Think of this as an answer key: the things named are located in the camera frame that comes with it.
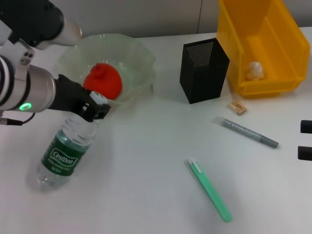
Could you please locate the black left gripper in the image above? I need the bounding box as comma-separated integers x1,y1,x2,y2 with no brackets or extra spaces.
50,74,112,122

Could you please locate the red toy pomegranate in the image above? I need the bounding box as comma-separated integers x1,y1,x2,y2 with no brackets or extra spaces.
82,62,122,100

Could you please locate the clear green-label water bottle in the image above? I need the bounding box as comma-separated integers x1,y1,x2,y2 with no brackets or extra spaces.
36,91,108,192

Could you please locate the white paper ball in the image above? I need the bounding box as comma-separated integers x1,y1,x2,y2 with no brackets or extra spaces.
245,60,265,81

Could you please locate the grey marker pen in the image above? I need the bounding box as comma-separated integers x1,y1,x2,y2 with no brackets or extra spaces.
214,116,280,149

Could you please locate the green glass fruit bowl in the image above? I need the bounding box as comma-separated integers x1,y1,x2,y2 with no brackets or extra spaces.
57,33,156,108

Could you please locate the small beige eraser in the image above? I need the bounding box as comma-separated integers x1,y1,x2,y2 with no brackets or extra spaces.
228,100,247,117

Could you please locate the green pen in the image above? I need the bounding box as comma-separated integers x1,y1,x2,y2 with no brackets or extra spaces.
187,158,233,222

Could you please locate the black mesh pen holder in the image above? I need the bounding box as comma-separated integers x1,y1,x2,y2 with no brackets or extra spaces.
180,38,231,105

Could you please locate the yellow plastic bin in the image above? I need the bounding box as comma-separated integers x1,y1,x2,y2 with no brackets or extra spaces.
216,0,312,99

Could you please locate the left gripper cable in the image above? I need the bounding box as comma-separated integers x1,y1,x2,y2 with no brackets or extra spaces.
0,113,36,126

